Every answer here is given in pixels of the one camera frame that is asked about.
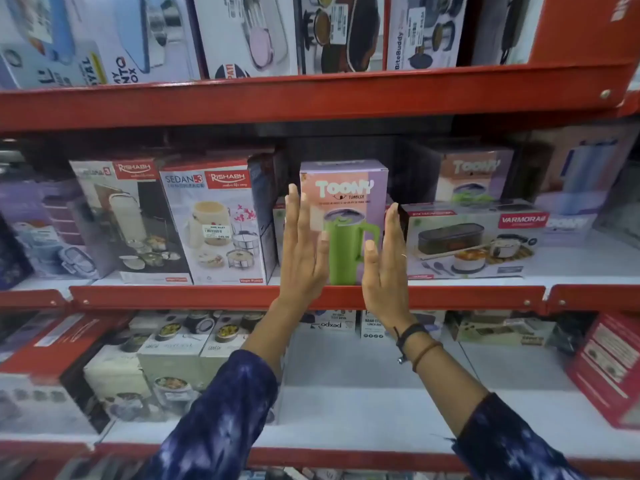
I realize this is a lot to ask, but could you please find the white red lunch set box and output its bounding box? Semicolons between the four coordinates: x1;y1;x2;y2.
159;154;279;287

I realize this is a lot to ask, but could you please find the red carton with white labels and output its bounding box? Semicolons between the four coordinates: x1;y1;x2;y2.
565;312;640;430

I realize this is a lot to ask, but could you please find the dark frying pan carton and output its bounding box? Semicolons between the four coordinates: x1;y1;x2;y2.
469;0;540;66

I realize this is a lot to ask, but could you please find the person's right hand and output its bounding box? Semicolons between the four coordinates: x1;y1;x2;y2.
361;202;419;329

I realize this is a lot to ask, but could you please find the flat red carton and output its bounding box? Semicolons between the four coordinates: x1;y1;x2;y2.
0;313;132;386

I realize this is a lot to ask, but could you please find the dark cookware set carton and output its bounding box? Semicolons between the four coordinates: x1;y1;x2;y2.
299;0;387;76

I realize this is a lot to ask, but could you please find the person's left forearm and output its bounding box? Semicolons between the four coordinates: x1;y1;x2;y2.
142;296;307;480

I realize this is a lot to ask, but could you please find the person's left hand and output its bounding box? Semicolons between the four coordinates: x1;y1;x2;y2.
277;184;331;308

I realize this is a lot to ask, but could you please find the pale green casserole carton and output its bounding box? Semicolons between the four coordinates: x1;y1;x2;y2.
136;311;217;420
199;311;282;390
83;342;166;423

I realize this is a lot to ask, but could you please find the grey lunch box carton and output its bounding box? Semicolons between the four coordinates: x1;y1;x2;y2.
399;198;551;281

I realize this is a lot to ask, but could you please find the red shelf side panel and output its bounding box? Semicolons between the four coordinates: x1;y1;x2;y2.
529;0;640;66

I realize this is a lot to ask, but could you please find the brown wrist band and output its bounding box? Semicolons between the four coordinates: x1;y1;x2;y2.
412;341;445;373

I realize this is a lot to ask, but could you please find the blue lunch box carton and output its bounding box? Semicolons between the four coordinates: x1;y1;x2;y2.
0;0;109;91

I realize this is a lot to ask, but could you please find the purple box with green tumbler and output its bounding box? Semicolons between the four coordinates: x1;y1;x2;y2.
299;160;390;287

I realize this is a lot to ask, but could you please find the red white lunch carrier box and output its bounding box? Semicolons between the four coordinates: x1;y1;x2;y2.
69;157;194;286

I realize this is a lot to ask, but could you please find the red metal shelf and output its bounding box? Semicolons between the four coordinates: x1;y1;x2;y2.
0;59;640;134
0;281;640;316

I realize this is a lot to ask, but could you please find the white carton with pink box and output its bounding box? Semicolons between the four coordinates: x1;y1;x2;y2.
192;0;302;79

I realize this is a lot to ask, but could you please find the white lunch box carton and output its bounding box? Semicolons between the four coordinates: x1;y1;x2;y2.
359;310;447;341

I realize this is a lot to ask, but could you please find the lavender bottle box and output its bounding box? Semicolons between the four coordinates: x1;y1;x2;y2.
533;126;627;247

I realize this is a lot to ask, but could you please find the person's right forearm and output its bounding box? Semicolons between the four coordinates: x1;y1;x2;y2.
395;317;593;480

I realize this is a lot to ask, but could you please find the purple tan lunch box carton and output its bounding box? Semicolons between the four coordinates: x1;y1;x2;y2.
433;145;517;205

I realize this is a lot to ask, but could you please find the dark blue patterned item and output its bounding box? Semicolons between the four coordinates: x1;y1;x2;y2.
0;215;35;291

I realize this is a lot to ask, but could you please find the light blue bento carton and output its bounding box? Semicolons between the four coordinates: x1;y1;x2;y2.
64;0;204;86

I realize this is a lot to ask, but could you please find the beige flat carton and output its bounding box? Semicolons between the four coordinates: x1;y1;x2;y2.
446;311;557;346

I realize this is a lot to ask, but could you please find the black wrist band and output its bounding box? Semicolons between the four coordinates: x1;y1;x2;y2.
394;322;432;365

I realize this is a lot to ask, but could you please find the small white blue carton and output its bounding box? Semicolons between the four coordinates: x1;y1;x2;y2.
300;310;359;332

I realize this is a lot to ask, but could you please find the blurry purple container box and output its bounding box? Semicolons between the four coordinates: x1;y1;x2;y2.
0;177;117;291

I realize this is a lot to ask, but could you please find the white carton with blue containers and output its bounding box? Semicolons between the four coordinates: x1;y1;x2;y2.
386;0;469;72

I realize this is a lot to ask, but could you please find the white grey carton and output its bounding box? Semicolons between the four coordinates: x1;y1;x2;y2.
0;372;112;436

